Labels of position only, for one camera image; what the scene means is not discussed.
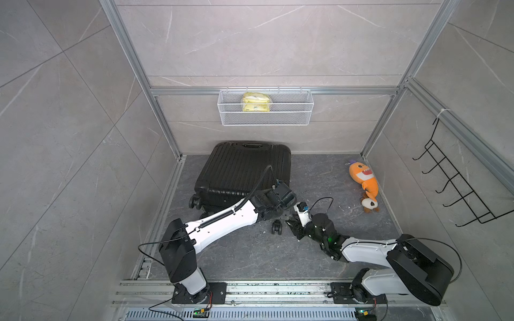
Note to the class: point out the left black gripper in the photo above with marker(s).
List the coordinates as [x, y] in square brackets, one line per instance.
[288, 205]

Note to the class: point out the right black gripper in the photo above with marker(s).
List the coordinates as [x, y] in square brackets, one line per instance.
[297, 228]

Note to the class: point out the black hard-shell suitcase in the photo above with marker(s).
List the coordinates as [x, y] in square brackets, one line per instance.
[234, 168]

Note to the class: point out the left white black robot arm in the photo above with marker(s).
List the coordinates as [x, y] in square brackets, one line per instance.
[178, 249]

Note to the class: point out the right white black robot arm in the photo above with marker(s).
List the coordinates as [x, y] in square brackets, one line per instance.
[405, 265]

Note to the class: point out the orange shark plush toy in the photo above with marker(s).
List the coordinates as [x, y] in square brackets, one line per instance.
[364, 176]

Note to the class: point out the yellow packet in basket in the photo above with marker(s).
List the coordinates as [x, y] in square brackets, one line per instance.
[256, 102]

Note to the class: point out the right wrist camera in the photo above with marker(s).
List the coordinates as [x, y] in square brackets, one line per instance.
[302, 210]

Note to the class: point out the white wire mesh basket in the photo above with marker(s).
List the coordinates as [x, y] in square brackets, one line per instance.
[288, 108]

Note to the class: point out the black wire hook rack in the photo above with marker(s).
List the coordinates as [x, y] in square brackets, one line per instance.
[481, 213]

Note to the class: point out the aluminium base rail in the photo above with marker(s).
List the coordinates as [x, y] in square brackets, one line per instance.
[265, 300]

